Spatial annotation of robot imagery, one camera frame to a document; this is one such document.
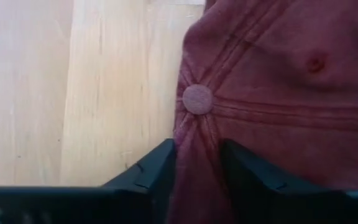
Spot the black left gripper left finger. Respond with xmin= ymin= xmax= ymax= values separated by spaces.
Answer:
xmin=99 ymin=139 xmax=177 ymax=224

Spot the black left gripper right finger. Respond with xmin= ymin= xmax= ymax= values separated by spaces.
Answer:
xmin=219 ymin=139 xmax=358 ymax=224

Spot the red cap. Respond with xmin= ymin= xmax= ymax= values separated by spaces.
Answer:
xmin=165 ymin=0 xmax=358 ymax=224

